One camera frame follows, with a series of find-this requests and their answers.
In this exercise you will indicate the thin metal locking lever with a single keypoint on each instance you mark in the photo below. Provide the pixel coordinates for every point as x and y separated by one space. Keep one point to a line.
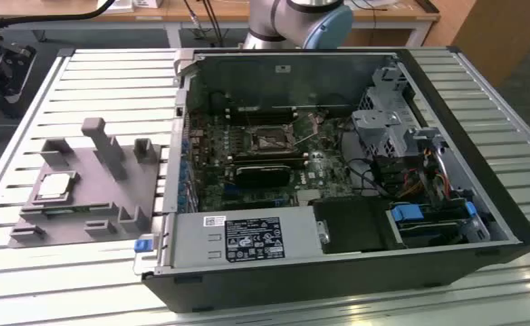
305 137

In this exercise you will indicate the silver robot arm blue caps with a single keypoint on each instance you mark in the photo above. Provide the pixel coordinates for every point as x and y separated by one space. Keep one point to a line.
269 20

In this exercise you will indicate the black printed label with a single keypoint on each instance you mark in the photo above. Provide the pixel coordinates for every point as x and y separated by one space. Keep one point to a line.
253 239

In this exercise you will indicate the silver square CPU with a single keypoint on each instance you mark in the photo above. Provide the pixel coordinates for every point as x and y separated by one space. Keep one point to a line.
56 185

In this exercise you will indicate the silver drive cage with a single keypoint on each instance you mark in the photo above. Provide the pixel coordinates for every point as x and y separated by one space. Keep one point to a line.
378 125

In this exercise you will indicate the green RAM stick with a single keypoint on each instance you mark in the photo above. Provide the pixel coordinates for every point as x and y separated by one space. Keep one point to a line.
66 211

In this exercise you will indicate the small blue clip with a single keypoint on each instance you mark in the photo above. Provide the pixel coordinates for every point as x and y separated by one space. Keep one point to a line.
470 208

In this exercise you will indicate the black open PC case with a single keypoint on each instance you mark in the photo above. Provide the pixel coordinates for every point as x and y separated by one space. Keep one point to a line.
291 292

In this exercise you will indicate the white barcode sticker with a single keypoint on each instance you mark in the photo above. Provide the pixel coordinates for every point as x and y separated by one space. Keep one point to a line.
212 220

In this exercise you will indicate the white box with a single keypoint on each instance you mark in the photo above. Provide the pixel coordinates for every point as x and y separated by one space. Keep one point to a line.
122 6

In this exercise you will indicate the grey parts rack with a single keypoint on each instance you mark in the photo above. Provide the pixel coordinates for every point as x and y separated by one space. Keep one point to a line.
88 190

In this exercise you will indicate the green motherboard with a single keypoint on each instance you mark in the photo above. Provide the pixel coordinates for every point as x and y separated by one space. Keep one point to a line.
323 169

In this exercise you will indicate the black RAM slots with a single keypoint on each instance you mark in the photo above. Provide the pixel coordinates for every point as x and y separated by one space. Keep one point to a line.
259 117
266 158

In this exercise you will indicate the wooden cabinet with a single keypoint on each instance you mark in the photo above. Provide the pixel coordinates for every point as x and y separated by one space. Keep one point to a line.
509 34

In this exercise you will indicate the blue disk carrier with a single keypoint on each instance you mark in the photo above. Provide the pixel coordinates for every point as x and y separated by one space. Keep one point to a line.
407 212

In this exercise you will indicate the CPU socket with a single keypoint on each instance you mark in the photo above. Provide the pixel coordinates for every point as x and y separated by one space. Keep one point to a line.
271 139

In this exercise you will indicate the black plastic shroud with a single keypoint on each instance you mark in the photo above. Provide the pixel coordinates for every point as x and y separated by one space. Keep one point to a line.
350 224

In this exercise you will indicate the silver power supply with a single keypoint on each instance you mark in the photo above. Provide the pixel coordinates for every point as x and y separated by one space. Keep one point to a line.
192 244

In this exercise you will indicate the blue case latch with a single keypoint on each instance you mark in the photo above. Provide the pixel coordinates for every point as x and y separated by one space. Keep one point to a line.
144 246

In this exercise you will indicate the black graphics card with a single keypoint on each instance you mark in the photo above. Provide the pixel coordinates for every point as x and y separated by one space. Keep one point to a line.
262 176

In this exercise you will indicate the silver heat sink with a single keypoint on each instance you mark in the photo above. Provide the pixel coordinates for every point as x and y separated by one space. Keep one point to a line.
309 197

